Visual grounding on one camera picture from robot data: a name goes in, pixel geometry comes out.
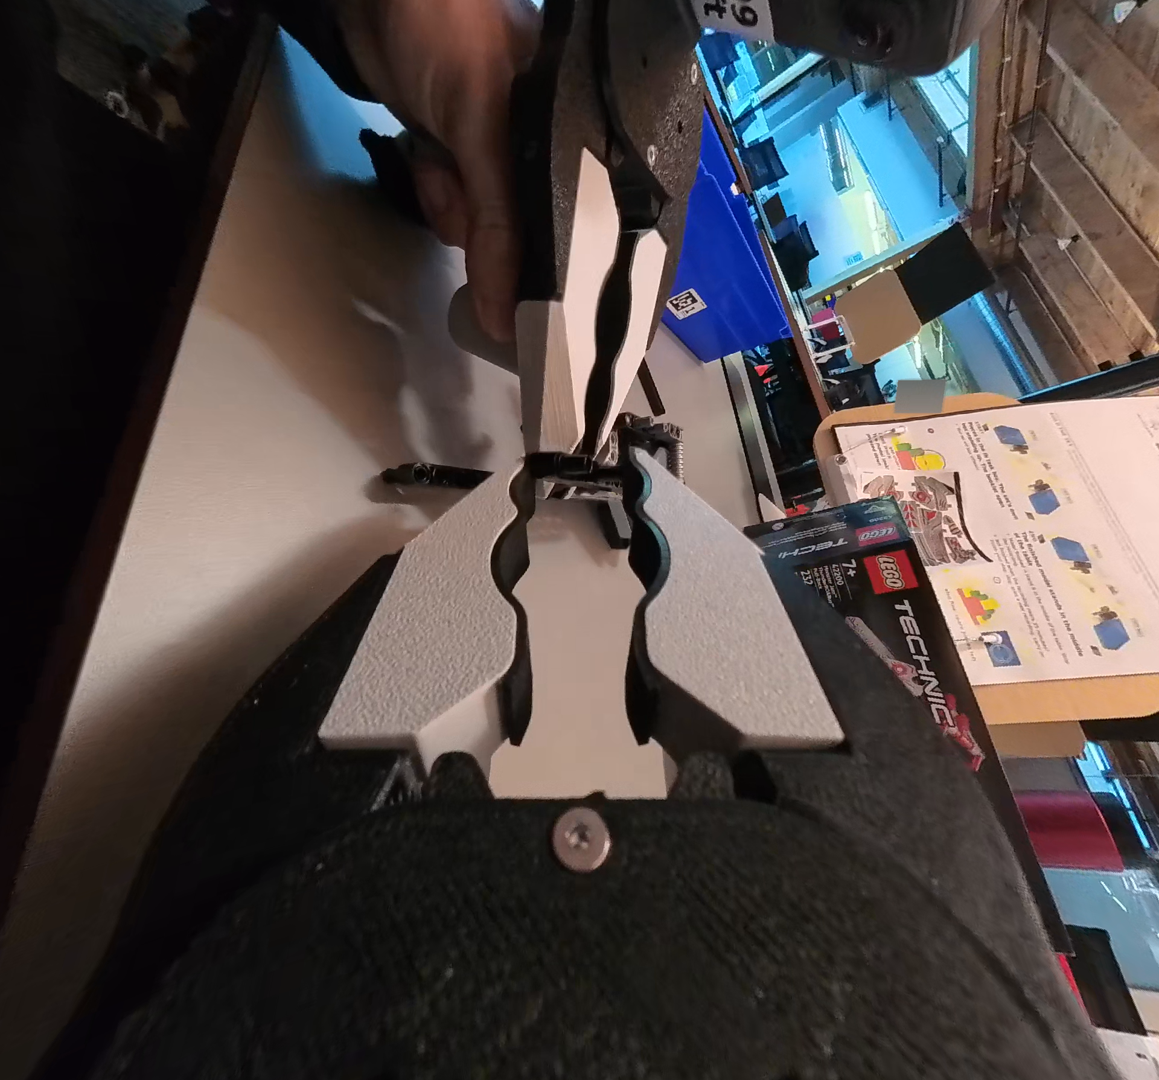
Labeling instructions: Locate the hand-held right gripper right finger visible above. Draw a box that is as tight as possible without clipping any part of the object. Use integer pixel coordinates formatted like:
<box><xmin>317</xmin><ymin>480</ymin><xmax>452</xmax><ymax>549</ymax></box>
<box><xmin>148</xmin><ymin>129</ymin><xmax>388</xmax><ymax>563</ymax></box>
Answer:
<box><xmin>624</xmin><ymin>447</ymin><xmax>849</xmax><ymax>756</ymax></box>

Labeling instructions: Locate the blue parts bin with tag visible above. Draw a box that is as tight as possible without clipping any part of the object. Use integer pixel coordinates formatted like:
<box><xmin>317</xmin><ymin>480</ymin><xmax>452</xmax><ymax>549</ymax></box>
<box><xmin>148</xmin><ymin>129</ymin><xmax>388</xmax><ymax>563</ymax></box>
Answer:
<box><xmin>670</xmin><ymin>105</ymin><xmax>795</xmax><ymax>364</ymax></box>

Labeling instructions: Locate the black toy set box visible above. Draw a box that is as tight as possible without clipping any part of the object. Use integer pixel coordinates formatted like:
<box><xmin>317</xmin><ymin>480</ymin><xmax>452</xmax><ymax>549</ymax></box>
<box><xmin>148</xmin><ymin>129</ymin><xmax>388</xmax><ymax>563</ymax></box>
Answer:
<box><xmin>745</xmin><ymin>495</ymin><xmax>1078</xmax><ymax>954</ymax></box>

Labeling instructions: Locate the maroon tumbler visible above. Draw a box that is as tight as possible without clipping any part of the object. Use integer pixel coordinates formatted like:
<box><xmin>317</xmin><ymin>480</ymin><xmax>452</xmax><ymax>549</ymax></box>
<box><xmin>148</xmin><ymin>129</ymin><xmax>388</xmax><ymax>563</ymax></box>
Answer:
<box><xmin>1014</xmin><ymin>790</ymin><xmax>1128</xmax><ymax>873</ymax></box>

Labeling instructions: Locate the long black pinned brick beam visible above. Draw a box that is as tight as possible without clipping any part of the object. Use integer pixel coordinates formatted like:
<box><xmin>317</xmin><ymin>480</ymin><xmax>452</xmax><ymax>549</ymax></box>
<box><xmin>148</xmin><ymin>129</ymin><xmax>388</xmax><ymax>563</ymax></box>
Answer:
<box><xmin>381</xmin><ymin>452</ymin><xmax>597</xmax><ymax>487</ymax></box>

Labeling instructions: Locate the person's left hand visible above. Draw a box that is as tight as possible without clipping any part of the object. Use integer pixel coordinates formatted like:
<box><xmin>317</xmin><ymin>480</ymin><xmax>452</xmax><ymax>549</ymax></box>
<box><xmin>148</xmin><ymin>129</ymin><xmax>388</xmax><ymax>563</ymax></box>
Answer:
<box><xmin>326</xmin><ymin>0</ymin><xmax>545</xmax><ymax>344</ymax></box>

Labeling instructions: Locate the brown and black panel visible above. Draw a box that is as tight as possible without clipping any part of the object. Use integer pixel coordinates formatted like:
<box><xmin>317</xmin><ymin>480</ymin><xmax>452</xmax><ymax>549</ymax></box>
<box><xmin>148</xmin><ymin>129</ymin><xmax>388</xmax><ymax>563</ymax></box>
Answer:
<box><xmin>837</xmin><ymin>224</ymin><xmax>997</xmax><ymax>365</ymax></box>

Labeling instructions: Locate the instruction poster on board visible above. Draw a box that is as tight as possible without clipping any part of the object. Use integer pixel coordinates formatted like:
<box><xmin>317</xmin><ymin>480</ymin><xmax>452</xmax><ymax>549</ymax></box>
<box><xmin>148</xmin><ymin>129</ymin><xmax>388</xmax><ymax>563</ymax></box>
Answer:
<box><xmin>813</xmin><ymin>391</ymin><xmax>1159</xmax><ymax>727</ymax></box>

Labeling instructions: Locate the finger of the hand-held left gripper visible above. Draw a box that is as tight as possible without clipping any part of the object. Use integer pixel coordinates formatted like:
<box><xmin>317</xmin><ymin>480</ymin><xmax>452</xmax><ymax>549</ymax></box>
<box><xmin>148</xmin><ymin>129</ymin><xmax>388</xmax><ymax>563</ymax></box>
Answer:
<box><xmin>516</xmin><ymin>146</ymin><xmax>623</xmax><ymax>452</ymax></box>
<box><xmin>582</xmin><ymin>224</ymin><xmax>672</xmax><ymax>457</ymax></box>

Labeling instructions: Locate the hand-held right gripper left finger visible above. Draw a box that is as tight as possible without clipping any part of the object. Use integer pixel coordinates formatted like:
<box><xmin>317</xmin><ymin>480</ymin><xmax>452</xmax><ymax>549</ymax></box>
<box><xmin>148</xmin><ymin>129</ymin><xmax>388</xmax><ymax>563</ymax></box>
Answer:
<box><xmin>318</xmin><ymin>459</ymin><xmax>537</xmax><ymax>756</ymax></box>

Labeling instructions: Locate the grey black toy brick chassis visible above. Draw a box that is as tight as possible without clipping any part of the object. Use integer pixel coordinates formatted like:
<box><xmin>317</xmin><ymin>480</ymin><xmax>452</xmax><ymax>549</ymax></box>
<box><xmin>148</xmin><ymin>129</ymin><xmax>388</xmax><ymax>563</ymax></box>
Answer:
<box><xmin>530</xmin><ymin>414</ymin><xmax>684</xmax><ymax>551</ymax></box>

